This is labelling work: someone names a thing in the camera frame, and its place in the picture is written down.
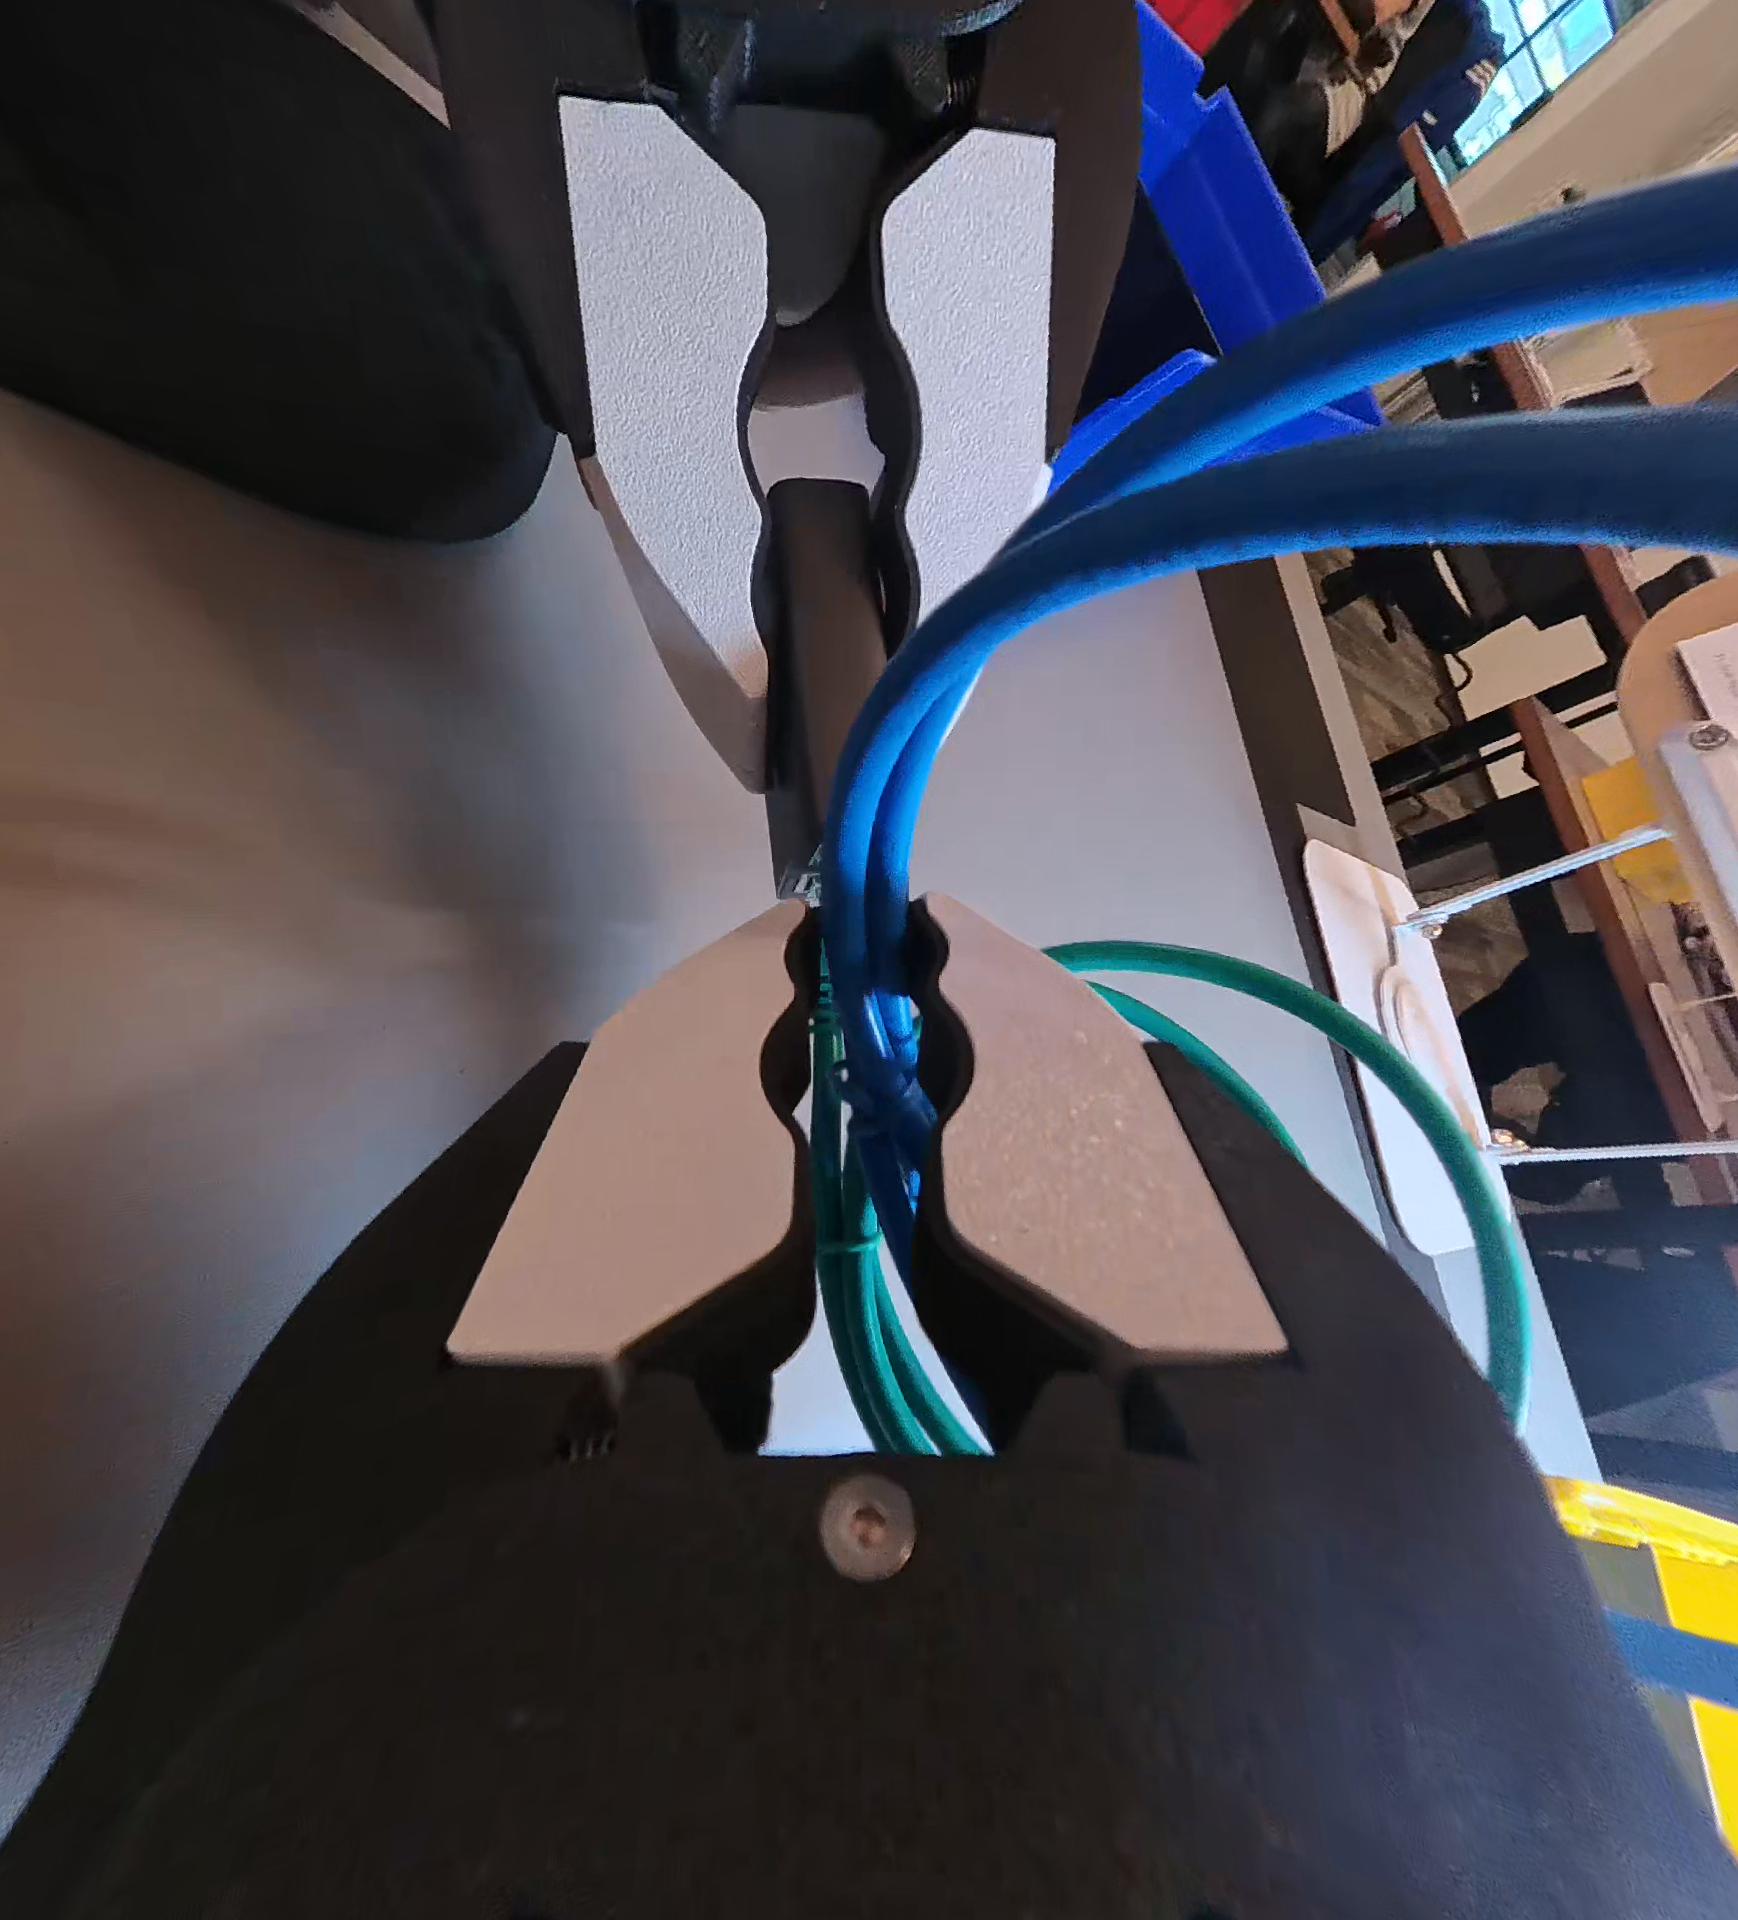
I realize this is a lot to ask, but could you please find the wooden top desk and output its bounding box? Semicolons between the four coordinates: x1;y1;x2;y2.
1393;128;1656;647
1510;694;1738;1138

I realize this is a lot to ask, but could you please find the blue ethernet cable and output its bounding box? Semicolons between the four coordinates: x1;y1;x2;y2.
815;177;1738;1246

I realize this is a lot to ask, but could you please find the instruction sheet on stand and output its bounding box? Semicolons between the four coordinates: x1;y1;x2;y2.
1615;560;1738;842

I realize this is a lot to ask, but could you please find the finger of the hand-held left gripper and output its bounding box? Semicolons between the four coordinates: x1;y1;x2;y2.
553;90;781;796
868;120;1061;669

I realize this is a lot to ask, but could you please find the black ethernet port adapter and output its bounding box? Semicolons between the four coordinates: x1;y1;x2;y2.
757;477;887;906

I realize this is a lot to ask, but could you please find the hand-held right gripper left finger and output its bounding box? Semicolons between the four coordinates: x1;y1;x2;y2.
444;898;829;1456

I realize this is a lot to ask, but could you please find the window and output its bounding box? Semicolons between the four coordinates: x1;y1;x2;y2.
1454;0;1579;151

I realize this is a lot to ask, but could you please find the clear acrylic sign stand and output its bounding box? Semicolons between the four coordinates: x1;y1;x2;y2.
1300;718;1738;1262

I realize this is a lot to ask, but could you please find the dark rounded object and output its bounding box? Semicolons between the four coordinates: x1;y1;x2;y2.
0;0;558;547

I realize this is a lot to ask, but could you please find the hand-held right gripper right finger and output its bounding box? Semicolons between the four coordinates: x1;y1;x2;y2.
902;892;1289;1456

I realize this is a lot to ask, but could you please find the green ethernet cable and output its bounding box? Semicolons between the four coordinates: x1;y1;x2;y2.
807;939;1536;1457

